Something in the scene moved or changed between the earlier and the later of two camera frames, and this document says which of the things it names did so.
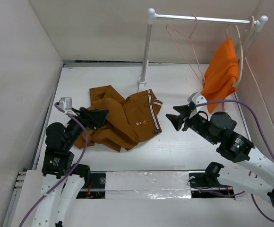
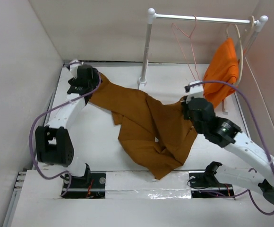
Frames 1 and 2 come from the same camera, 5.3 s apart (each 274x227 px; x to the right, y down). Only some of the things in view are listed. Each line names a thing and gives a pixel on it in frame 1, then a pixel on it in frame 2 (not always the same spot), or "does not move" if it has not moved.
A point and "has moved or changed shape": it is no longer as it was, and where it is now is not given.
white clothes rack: (152, 16) does not move
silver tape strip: (149, 184) does not move
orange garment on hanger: (221, 77) does not move
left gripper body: (76, 128) to (95, 82)
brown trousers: (128, 120) has moved or changed shape
